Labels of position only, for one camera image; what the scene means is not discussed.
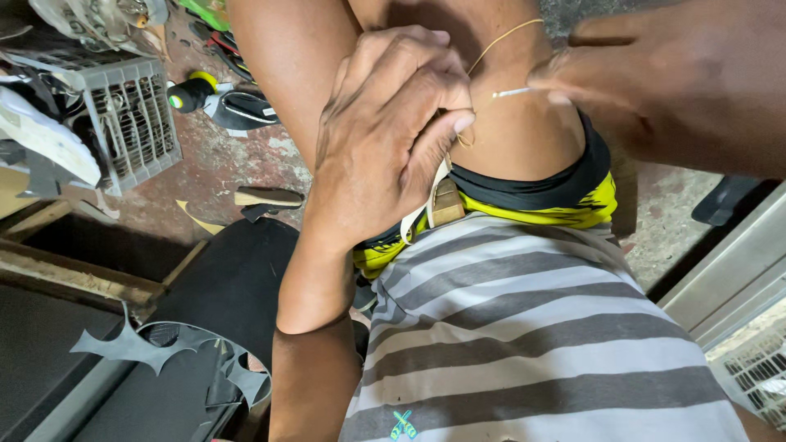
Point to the person's left hand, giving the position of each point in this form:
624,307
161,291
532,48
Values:
374,147

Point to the person's right hand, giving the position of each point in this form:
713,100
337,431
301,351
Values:
675,86

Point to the person's right fingers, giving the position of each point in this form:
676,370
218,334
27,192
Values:
577,67

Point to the silver sewing needle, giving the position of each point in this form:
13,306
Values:
513,93

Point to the yellow sewing thread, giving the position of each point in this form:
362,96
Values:
500,38

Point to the person's right leg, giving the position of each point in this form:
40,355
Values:
522,135

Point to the person's leg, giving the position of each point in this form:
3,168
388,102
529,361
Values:
522,135
288,67

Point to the yellow and black shorts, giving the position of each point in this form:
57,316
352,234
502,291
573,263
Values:
552,196

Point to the small wooden block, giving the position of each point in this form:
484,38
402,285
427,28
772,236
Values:
447,202

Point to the black sandal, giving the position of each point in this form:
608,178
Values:
724,199

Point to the grey striped shirt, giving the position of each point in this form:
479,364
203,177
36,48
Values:
528,344

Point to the person's left leg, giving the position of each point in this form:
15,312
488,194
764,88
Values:
288,67

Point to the black and white shoe upper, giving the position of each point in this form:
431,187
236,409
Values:
242,112

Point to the heap of hand tools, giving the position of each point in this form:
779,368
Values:
224,52

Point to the white plastic basket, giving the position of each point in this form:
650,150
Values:
758,374

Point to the green plastic item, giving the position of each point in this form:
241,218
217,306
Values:
206,11

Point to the black rubber sheet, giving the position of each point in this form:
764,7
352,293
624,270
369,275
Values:
233,276

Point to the yellow leather scrap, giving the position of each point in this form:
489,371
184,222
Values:
199,220

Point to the grey plastic crate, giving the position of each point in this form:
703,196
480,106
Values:
132,123

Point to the heap of clutter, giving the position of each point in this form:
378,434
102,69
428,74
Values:
98,21

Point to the black bat-shaped cutout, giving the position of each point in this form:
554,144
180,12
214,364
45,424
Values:
132,347

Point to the white shoe sole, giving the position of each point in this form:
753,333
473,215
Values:
46,138

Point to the grey metal door rail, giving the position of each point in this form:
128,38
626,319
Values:
731,276

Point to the wooden frame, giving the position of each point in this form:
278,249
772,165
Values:
73,270

